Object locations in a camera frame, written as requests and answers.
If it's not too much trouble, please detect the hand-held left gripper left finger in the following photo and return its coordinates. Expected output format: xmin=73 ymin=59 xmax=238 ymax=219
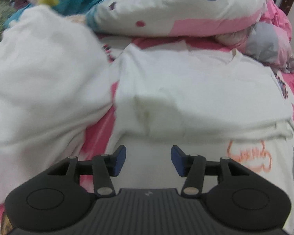
xmin=47 ymin=145 xmax=126 ymax=196

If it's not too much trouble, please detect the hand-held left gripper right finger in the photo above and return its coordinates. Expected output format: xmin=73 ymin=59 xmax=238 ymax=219
xmin=171 ymin=145 xmax=250 ymax=197

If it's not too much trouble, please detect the white shirt orange print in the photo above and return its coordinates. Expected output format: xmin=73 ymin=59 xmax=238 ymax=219
xmin=105 ymin=42 xmax=294 ymax=235

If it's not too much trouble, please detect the plain white garment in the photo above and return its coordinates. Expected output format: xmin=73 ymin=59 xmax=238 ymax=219
xmin=0 ymin=5 xmax=118 ymax=211

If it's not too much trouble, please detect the pink blue white quilt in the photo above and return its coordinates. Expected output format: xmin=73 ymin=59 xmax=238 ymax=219
xmin=5 ymin=0 xmax=294 ymax=74

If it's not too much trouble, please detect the green floral pillow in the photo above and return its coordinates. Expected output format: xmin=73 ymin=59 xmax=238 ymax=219
xmin=0 ymin=0 xmax=17 ymax=42

